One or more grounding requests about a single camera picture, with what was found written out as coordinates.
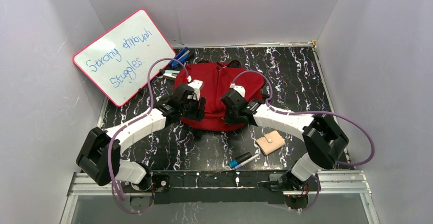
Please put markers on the red student backpack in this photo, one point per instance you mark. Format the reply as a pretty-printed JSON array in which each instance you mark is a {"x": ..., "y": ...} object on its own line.
[{"x": 217, "y": 77}]

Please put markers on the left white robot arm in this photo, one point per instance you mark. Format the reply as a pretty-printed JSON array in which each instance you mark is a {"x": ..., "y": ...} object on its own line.
[{"x": 100, "y": 155}]

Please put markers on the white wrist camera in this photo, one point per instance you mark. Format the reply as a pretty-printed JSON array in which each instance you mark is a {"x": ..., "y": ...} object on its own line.
[
  {"x": 239, "y": 89},
  {"x": 194, "y": 88}
]

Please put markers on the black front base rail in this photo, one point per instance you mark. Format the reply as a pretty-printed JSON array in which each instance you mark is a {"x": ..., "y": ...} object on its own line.
[{"x": 220, "y": 186}]

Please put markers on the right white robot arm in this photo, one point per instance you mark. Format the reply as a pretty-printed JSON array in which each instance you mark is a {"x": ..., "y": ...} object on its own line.
[{"x": 324, "y": 140}]

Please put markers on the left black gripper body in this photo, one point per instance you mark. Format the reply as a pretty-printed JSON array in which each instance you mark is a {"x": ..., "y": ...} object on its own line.
[{"x": 198, "y": 108}]

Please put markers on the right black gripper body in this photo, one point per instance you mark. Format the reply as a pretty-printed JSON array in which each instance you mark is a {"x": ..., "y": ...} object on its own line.
[{"x": 231, "y": 117}]

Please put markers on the white pen blue cap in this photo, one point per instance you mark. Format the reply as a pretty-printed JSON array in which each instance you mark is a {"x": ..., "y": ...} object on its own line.
[{"x": 247, "y": 161}]

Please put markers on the black marker blue cap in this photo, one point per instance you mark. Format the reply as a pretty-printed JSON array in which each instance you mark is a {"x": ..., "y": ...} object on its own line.
[{"x": 240, "y": 159}]

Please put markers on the white board pink frame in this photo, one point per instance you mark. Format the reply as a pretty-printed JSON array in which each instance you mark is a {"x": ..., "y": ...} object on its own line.
[{"x": 121, "y": 61}]

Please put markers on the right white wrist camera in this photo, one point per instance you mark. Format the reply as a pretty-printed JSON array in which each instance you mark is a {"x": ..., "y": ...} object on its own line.
[{"x": 239, "y": 89}]

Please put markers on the beige small wallet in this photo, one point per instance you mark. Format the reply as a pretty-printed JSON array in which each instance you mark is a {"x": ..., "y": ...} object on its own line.
[{"x": 270, "y": 142}]

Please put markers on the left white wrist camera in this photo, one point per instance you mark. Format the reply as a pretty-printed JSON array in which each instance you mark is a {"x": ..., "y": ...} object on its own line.
[{"x": 194, "y": 88}]

